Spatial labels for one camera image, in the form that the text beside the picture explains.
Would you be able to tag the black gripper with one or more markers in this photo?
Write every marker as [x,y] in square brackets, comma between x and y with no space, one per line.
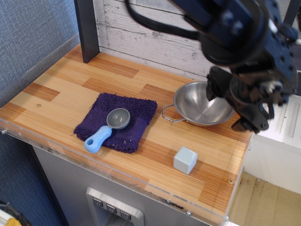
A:
[255,77]

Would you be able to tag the small steel bowl with handle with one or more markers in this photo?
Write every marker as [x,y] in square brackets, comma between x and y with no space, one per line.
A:
[191,103]

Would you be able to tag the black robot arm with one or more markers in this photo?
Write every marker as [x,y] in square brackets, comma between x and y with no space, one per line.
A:
[221,23]

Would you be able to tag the pale grey block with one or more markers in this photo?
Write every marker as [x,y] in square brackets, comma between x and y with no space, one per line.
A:
[185,160]

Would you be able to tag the white toy sink unit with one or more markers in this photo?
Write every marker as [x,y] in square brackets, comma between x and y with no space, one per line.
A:
[274,155]

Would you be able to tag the purple towel cloth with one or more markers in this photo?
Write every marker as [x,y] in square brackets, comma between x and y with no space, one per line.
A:
[125,140]

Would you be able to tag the blue grey measuring scoop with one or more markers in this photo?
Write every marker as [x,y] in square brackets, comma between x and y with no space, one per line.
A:
[117,119]

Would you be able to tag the clear acrylic edge guard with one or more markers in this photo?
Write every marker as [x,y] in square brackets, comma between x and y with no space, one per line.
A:
[205,193]

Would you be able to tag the steel button panel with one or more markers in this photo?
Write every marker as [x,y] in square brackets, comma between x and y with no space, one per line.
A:
[109,211]

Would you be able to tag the yellow black object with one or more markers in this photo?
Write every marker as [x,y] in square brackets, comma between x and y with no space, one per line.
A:
[9,216]

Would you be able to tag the dark grey right post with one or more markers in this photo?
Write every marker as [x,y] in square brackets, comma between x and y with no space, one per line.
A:
[291,11]

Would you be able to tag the dark grey post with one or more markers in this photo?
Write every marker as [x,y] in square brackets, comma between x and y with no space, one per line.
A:
[291,11]
[88,36]

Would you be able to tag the dark grey left post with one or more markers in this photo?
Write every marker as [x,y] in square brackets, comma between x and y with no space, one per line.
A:
[88,36]

